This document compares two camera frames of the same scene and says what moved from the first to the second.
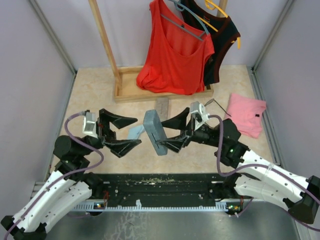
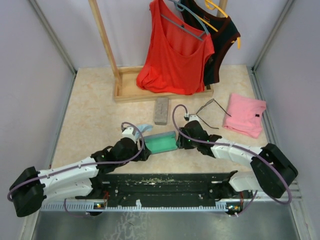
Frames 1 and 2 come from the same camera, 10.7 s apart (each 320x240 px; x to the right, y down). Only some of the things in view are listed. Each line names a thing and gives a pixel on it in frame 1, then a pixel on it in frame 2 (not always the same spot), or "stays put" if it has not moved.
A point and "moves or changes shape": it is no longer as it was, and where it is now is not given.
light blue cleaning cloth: x=134 y=132 moves or changes shape
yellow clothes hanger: x=210 y=5 stays put
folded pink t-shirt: x=246 y=113 stays put
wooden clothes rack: x=126 y=88 stays put
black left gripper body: x=106 y=128 to x=141 y=156
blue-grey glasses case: x=154 y=127 moves or changes shape
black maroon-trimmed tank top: x=223 y=31 stays put
